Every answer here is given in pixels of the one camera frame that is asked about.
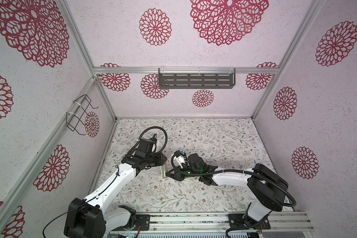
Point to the white remote control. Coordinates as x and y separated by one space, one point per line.
164 169

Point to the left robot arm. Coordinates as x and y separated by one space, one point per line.
90 218

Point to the black wire wall basket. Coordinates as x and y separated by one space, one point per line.
84 120

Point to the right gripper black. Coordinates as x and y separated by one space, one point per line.
178 176

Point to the dark grey wall shelf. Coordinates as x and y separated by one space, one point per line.
199 80

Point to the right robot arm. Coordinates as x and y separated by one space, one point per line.
269 189

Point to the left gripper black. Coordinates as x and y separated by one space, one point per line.
160 159

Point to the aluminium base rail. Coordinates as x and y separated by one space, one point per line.
219 222

